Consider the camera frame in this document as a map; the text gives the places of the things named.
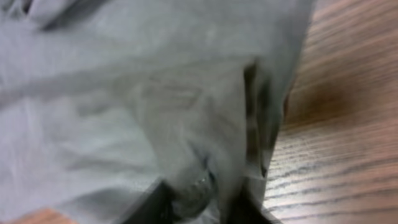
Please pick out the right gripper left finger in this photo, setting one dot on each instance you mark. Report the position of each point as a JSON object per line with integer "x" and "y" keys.
{"x": 153, "y": 207}

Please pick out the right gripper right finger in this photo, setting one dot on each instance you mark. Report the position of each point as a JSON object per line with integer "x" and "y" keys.
{"x": 241, "y": 209}

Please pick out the grey shorts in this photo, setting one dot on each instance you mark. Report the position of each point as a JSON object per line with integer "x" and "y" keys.
{"x": 103, "y": 101}

